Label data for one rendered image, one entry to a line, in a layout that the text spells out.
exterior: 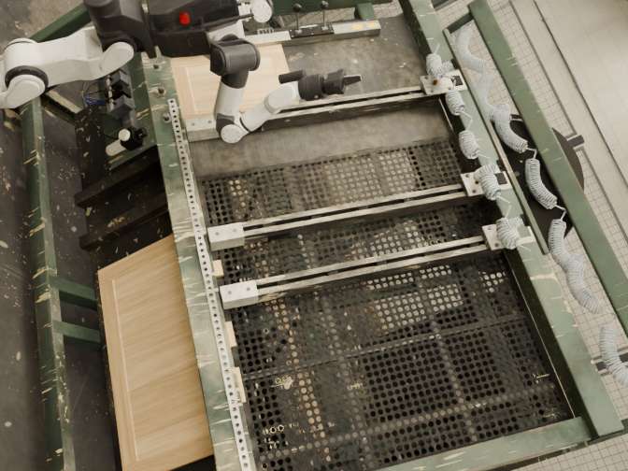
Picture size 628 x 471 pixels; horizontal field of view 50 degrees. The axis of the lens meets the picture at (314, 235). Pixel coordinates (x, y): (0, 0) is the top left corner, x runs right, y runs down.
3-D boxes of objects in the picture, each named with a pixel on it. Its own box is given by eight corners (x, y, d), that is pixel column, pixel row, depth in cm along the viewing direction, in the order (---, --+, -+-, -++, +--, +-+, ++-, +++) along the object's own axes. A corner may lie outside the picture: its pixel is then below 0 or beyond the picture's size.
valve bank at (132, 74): (72, 57, 279) (117, 28, 272) (96, 74, 292) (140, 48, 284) (84, 155, 258) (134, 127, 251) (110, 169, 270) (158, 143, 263)
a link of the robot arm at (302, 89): (310, 101, 235) (280, 107, 239) (320, 99, 245) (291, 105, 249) (304, 68, 233) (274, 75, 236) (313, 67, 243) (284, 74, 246)
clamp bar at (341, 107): (184, 126, 273) (179, 87, 252) (454, 86, 297) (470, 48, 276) (189, 146, 269) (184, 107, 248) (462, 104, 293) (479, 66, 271)
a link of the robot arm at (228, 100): (208, 139, 245) (220, 88, 230) (208, 119, 254) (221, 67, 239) (239, 145, 248) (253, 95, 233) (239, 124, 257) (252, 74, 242)
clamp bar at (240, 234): (206, 232, 252) (204, 199, 231) (495, 180, 275) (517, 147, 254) (211, 256, 248) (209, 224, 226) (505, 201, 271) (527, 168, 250)
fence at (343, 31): (168, 52, 291) (167, 45, 287) (376, 26, 310) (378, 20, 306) (170, 61, 289) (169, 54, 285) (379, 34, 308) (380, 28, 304)
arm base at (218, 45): (219, 86, 227) (227, 59, 219) (200, 62, 232) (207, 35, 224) (255, 80, 236) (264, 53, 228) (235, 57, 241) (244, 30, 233)
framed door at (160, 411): (101, 272, 291) (97, 270, 289) (205, 221, 274) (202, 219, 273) (128, 486, 252) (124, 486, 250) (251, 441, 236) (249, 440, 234)
